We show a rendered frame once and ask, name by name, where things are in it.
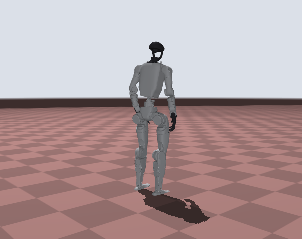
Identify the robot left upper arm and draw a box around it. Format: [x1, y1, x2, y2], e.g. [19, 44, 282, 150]
[129, 65, 141, 94]

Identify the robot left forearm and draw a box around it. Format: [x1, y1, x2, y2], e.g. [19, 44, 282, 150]
[130, 92, 140, 112]

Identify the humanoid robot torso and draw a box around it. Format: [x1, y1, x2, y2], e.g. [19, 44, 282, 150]
[139, 61, 164, 121]

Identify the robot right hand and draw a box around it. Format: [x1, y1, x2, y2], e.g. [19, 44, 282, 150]
[169, 113, 177, 131]

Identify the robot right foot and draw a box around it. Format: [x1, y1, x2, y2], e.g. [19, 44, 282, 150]
[152, 189, 169, 196]

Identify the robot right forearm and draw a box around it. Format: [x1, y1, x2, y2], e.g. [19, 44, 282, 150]
[167, 88, 177, 116]

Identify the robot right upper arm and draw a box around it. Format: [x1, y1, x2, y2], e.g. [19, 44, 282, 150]
[161, 65, 173, 96]

